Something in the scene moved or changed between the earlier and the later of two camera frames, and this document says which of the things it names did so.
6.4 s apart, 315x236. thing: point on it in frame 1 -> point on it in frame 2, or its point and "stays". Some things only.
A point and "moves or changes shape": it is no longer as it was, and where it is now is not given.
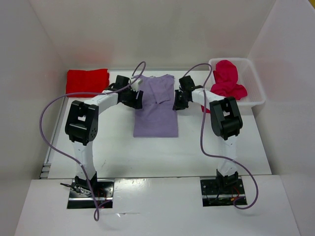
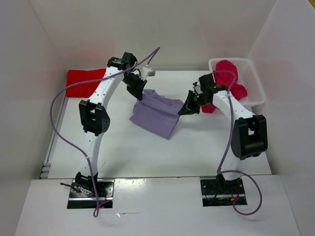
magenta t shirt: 225,76 stays
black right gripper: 179,100 -> 193,103
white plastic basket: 247,76 stays
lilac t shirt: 157,118 moves or changes shape
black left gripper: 136,99 -> 135,85
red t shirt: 92,81 stays
